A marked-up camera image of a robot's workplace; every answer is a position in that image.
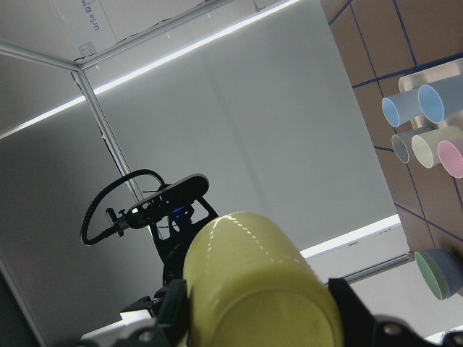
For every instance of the cream plastic tray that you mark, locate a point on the cream plastic tray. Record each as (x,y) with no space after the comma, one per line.
(415,80)

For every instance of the green bowl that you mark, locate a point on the green bowl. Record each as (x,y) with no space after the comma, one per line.
(432,274)

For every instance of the light blue cup front-right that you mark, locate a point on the light blue cup front-right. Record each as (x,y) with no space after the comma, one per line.
(442,99)

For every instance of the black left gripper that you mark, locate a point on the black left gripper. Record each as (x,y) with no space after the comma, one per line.
(182,232)

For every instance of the pink plastic cup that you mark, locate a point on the pink plastic cup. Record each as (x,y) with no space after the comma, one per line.
(450,155)

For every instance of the light blue cup front-left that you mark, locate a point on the light blue cup front-left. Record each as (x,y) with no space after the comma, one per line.
(400,108)

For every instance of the pale yellow plastic cup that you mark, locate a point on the pale yellow plastic cup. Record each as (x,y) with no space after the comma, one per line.
(425,145)

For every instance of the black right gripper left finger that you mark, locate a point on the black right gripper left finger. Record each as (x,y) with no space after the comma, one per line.
(171,309)

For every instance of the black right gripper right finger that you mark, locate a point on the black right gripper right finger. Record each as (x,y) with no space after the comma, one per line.
(361,327)

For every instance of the blue-grey bowl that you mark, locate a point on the blue-grey bowl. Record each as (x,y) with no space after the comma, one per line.
(450,268)

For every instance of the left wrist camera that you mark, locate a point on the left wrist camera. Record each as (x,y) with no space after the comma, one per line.
(169,201)

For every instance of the grey plastic cup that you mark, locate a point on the grey plastic cup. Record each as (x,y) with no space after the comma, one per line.
(402,146)

